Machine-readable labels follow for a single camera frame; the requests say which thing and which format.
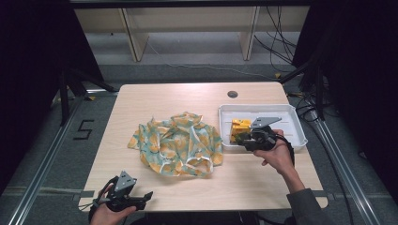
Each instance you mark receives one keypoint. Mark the grey tape strip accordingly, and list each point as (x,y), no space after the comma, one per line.
(322,193)

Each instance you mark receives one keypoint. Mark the yellow floor tape piece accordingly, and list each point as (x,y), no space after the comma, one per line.
(91,98)
(278,75)

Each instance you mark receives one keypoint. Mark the white plastic tray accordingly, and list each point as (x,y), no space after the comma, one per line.
(287,125)

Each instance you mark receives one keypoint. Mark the yellow carton box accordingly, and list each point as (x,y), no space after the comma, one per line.
(239,128)

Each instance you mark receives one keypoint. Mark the black curtain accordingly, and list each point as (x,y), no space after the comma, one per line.
(363,78)
(31,78)

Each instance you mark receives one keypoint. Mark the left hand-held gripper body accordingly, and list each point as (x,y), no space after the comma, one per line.
(123,197)

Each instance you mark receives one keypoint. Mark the green orange-print cloth bag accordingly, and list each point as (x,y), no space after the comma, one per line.
(178,146)

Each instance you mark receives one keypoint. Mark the aluminium floor rail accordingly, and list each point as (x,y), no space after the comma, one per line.
(344,168)
(43,168)

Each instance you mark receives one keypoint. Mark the person's left hand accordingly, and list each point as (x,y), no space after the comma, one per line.
(108,215)

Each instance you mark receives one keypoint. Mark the person's right hand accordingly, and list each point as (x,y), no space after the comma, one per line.
(277,157)

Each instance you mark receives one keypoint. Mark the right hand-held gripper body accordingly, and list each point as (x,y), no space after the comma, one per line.
(261,137)

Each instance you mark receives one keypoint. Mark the black metal stand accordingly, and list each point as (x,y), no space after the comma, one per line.
(65,93)
(317,90)

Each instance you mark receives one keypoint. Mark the light wooden shelf unit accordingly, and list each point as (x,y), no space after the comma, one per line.
(194,22)

